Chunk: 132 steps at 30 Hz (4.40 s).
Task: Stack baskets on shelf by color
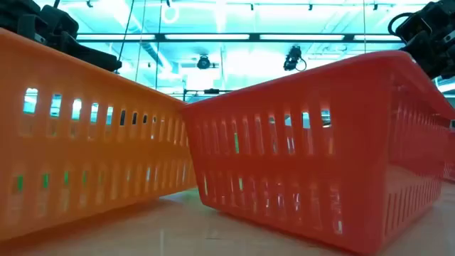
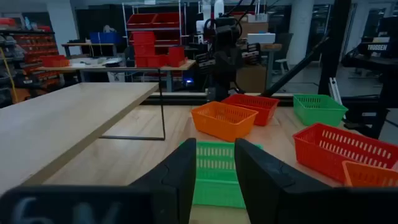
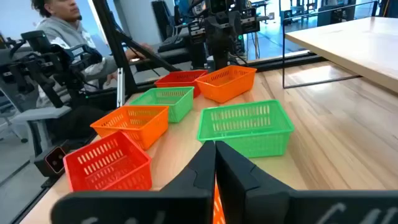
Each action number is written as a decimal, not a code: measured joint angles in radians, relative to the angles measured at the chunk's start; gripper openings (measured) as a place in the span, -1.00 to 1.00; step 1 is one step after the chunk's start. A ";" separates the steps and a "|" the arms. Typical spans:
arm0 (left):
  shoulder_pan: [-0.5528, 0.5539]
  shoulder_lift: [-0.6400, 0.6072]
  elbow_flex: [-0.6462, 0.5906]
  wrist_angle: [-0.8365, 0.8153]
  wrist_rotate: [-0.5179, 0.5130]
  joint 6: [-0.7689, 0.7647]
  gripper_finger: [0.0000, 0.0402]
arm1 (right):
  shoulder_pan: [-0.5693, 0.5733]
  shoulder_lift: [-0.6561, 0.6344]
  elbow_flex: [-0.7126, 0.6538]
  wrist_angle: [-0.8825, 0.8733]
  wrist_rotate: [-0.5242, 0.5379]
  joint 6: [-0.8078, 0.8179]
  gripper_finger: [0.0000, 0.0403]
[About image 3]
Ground person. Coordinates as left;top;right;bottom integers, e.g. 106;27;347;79
30;0;154;141

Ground green plastic basket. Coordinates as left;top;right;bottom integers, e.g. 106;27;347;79
129;86;195;124
197;99;295;159

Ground wooden shelf black legs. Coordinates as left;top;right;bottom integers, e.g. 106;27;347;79
281;0;398;94

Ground grey office chair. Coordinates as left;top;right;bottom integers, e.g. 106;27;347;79
0;88;73;156

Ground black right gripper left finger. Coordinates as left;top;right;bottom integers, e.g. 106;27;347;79
50;139;216;224

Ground small black camera box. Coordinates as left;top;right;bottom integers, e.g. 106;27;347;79
33;139;71;189

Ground red plastic basket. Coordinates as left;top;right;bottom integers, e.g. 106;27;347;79
154;69;209;99
63;130;153;192

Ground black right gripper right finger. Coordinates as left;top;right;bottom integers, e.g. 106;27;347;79
215;139;398;224

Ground orange plastic basket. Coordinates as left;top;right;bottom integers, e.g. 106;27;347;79
213;174;227;224
90;105;170;151
195;65;258;105

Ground silver metal bracket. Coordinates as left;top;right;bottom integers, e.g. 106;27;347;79
116;67;126;108

